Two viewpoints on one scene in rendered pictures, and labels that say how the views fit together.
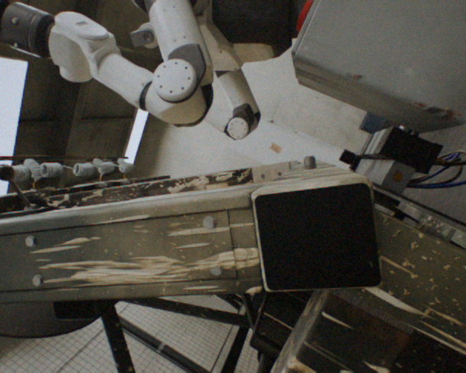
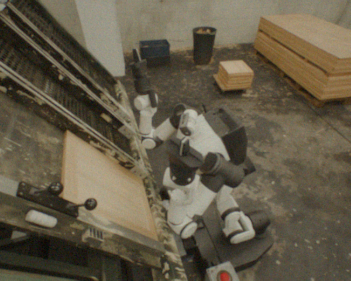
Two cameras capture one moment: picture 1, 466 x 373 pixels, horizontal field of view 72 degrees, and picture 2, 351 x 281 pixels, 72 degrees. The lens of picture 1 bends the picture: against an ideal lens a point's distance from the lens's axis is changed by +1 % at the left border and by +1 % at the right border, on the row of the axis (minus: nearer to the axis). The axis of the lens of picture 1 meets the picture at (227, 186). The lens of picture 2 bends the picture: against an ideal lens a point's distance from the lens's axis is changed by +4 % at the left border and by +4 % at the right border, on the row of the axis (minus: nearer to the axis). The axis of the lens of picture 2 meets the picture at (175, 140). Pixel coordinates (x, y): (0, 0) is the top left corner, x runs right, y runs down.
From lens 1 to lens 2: 119 cm
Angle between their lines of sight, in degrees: 58
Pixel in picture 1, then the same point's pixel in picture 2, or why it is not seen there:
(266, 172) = (137, 171)
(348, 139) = (126, 31)
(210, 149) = not seen: outside the picture
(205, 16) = not seen: hidden behind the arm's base
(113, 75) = (179, 212)
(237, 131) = (147, 144)
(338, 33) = not seen: outside the picture
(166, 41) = (199, 209)
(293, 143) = (105, 9)
